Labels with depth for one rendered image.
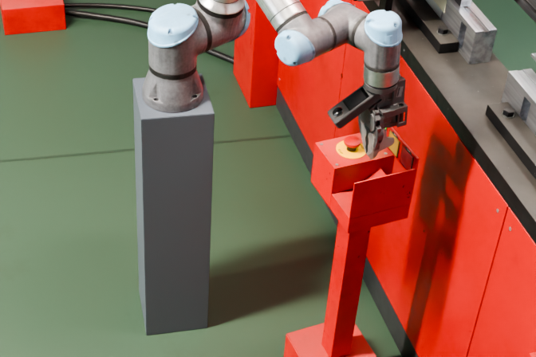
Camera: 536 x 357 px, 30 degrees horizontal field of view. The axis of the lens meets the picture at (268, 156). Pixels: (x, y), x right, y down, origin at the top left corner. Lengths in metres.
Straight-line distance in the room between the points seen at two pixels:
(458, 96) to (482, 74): 0.13
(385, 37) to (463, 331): 0.83
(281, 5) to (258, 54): 1.64
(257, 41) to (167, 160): 1.22
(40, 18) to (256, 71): 1.01
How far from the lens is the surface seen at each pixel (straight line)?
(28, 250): 3.23
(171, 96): 2.43
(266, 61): 3.71
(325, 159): 2.33
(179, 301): 2.87
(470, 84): 2.49
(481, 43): 2.54
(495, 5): 4.72
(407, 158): 2.30
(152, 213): 2.62
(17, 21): 4.25
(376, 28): 2.03
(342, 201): 2.33
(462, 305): 2.51
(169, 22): 2.37
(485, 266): 2.36
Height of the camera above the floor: 2.21
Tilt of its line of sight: 38 degrees down
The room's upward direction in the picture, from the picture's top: 4 degrees clockwise
